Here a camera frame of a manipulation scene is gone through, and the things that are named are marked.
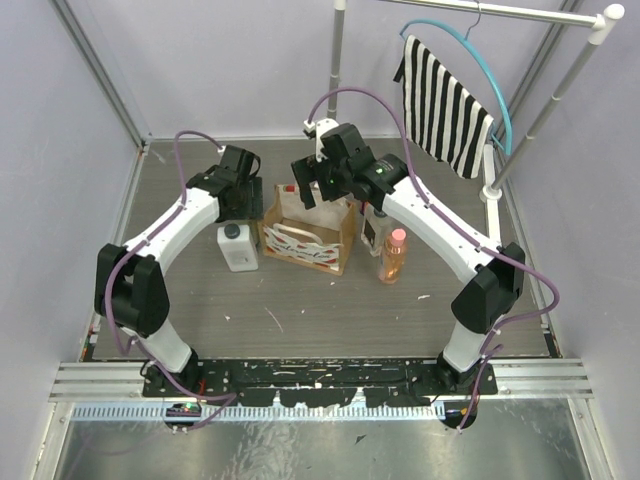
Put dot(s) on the pink cap lotion bottle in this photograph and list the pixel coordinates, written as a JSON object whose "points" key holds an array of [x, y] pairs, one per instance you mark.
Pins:
{"points": [[392, 256]]}

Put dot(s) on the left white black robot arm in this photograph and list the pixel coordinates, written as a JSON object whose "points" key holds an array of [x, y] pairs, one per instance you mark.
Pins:
{"points": [[130, 288]]}

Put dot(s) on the clear bottle grey cap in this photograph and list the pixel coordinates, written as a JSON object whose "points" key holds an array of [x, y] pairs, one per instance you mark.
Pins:
{"points": [[376, 226]]}

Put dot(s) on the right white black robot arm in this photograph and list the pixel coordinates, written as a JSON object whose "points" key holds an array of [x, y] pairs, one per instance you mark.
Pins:
{"points": [[491, 282]]}

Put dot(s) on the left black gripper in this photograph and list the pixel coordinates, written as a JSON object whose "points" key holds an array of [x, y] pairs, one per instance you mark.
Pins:
{"points": [[255, 198]]}

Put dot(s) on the metal clothes rack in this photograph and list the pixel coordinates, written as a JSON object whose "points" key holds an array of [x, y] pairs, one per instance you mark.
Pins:
{"points": [[600, 25]]}

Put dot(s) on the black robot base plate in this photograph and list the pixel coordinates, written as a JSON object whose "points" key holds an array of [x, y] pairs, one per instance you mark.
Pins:
{"points": [[324, 382]]}

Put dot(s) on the black white striped cloth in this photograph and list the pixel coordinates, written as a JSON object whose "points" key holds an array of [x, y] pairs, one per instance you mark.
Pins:
{"points": [[440, 115]]}

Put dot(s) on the slotted cable duct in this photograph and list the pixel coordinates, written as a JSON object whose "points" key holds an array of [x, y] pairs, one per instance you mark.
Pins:
{"points": [[358, 411]]}

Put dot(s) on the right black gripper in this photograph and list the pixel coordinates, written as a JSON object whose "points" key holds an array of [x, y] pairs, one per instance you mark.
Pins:
{"points": [[306, 171]]}

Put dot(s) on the blue clothes hanger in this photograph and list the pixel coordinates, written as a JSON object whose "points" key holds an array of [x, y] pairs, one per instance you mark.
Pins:
{"points": [[507, 144]]}

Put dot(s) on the white bottle grey cap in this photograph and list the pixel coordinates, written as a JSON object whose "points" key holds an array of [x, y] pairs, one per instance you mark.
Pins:
{"points": [[238, 247]]}

